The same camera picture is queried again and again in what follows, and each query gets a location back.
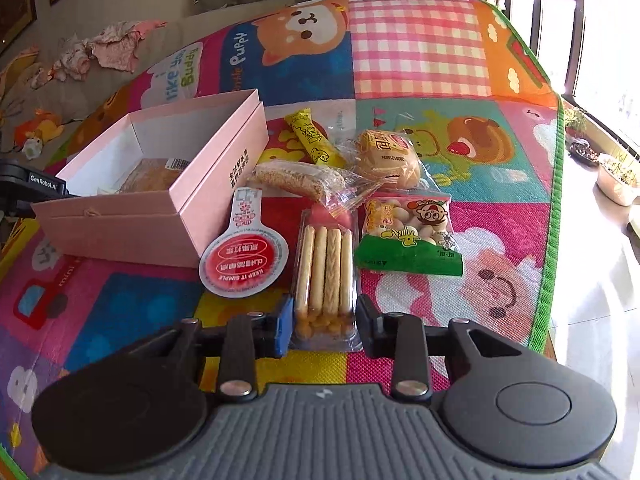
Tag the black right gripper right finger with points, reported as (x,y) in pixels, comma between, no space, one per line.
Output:
(401,338)

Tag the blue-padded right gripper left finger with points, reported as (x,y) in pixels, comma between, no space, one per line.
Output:
(247,339)

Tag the biscuit sticks clear tray pack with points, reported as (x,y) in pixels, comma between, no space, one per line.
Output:
(326,282)

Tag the round red white spoon-shaped packet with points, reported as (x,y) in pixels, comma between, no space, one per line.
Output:
(248,256)

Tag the green egg-biscuit snack bag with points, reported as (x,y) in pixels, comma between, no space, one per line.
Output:
(409,233)

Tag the pink cardboard gift box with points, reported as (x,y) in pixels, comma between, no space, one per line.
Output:
(222,136)

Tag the brown cake clear wrapper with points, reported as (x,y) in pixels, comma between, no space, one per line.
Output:
(153,174)

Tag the sesame bar clear wrapper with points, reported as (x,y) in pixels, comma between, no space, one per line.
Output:
(337,190)

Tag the yellow bun red-label wrapper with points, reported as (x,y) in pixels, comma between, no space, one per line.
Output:
(390,157)

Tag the yellow long snack packet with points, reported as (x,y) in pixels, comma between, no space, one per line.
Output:
(317,145)

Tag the orange yellow plush toy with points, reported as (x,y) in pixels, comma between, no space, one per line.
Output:
(33,135)

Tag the beige bed pillow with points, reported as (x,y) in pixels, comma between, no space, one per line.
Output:
(74,101)

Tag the pink baby clothes pile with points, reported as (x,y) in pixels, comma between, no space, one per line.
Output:
(114,48)

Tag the colourful cartoon play mat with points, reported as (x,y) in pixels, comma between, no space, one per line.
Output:
(452,75)

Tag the white flower pot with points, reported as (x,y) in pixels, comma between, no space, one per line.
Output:
(618,178)

